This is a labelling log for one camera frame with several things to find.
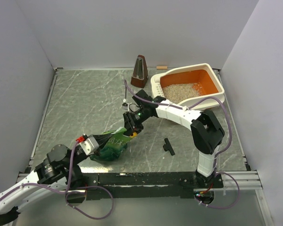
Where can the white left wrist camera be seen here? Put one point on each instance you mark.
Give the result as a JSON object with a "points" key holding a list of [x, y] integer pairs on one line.
{"points": [[88, 144]]}

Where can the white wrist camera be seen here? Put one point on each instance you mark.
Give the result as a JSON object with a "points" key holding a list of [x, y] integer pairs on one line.
{"points": [[88, 144], [127, 106]]}

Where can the black bag clip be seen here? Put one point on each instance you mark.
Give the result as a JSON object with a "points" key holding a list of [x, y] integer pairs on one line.
{"points": [[167, 147]]}

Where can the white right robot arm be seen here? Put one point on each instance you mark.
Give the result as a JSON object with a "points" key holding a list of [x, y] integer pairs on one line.
{"points": [[207, 132]]}

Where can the green litter bag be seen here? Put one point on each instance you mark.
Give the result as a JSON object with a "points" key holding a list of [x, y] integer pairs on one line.
{"points": [[112, 150]]}

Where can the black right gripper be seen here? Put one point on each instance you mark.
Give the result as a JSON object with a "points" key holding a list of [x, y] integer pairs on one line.
{"points": [[130, 125]]}

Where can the brown wooden metronome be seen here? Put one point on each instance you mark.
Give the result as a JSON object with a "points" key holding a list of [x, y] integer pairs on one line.
{"points": [[139, 77]]}

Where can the small wooden block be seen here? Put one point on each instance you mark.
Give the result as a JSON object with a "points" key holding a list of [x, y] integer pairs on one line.
{"points": [[161, 67]]}

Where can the beige litter in box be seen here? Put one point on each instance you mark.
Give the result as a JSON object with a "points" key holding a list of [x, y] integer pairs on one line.
{"points": [[177, 93]]}

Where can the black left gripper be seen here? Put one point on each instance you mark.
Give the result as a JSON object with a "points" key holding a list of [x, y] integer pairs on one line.
{"points": [[102, 139]]}

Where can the orange white litter box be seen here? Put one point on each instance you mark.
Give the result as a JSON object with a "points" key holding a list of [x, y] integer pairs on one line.
{"points": [[206, 82]]}

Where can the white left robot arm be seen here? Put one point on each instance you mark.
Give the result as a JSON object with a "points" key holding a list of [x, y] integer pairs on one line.
{"points": [[59, 172]]}

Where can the yellow plastic scoop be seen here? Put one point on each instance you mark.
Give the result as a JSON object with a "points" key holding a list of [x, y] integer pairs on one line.
{"points": [[134, 134]]}

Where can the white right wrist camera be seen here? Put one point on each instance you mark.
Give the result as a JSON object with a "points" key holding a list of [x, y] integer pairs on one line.
{"points": [[127, 106]]}

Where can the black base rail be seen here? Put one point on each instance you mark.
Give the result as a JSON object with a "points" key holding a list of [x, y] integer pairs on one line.
{"points": [[145, 184]]}

